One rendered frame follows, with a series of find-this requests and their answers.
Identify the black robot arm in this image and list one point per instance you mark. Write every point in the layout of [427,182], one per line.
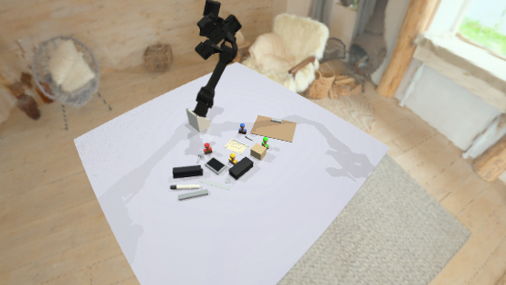
[205,96]

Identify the yellow rubber stamp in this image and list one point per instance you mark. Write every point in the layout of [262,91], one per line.
[231,159]

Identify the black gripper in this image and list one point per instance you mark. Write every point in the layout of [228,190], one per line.
[210,47]

